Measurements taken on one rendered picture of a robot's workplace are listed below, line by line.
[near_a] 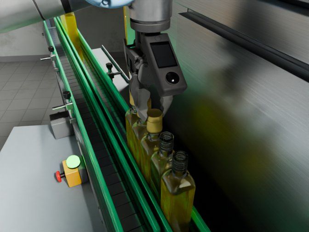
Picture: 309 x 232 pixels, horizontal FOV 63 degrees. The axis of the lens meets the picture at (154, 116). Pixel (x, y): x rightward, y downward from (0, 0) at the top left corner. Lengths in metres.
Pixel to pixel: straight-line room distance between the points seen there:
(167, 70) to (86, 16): 3.11
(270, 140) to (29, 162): 0.89
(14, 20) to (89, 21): 3.24
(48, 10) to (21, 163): 0.89
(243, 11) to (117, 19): 3.06
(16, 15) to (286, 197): 0.45
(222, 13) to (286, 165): 0.28
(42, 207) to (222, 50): 0.74
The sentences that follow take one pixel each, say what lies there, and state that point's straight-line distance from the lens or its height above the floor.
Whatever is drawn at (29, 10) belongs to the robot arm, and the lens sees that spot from 0.27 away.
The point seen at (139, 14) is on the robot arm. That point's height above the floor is 1.37.
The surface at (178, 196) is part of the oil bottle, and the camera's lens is 0.52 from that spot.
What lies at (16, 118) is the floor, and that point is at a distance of 2.75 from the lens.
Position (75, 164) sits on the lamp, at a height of 0.84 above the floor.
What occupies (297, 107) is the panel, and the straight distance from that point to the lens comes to 0.41.
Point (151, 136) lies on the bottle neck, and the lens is 0.56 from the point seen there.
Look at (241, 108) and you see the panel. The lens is 0.49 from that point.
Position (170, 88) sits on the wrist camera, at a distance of 0.40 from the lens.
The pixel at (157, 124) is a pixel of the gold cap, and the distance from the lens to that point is 0.54.
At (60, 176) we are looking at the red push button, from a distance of 0.94.
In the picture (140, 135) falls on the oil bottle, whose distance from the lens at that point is 0.61.
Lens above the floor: 1.48
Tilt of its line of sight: 37 degrees down
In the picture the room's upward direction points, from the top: straight up
